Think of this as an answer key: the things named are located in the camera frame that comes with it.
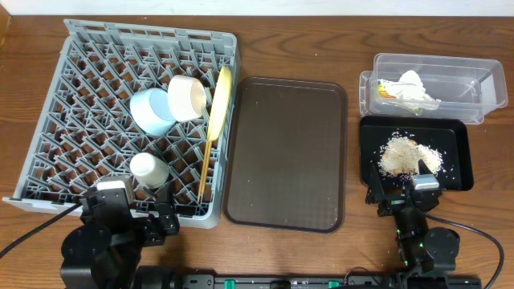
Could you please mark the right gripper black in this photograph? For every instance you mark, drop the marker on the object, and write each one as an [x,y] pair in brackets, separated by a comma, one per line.
[376,195]

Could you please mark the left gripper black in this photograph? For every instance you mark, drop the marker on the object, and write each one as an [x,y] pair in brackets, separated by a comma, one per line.
[159,223]

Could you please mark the white cup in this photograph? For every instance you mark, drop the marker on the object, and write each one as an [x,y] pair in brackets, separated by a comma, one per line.
[149,171]

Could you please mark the wooden chopstick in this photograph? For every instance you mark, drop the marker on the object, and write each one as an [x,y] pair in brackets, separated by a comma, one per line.
[202,172]
[206,170]

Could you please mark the white paper waste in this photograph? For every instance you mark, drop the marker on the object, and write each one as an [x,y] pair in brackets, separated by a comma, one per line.
[407,93]

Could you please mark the light blue bowl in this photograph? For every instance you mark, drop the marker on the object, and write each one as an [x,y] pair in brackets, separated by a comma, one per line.
[150,111]

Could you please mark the yellow round plate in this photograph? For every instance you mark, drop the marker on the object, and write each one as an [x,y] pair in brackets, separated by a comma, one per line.
[220,104]

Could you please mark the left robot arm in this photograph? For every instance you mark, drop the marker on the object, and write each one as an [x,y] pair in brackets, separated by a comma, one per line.
[106,250]

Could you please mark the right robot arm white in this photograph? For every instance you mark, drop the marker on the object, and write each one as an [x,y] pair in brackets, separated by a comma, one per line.
[429,253]

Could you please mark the clear plastic waste bin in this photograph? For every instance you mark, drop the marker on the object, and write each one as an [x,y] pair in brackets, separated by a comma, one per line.
[468,88]

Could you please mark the pile of rice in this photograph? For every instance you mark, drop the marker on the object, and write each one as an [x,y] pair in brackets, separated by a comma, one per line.
[400,155]

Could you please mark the black rectangular tray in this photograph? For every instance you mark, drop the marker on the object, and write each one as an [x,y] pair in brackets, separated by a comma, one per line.
[448,137]

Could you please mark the grey plastic dish rack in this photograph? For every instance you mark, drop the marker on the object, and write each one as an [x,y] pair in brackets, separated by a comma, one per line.
[86,132]

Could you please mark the dark brown serving tray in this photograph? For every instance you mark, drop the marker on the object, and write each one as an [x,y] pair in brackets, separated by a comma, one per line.
[287,155]

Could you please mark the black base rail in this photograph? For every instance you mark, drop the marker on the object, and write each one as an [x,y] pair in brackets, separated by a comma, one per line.
[281,282]

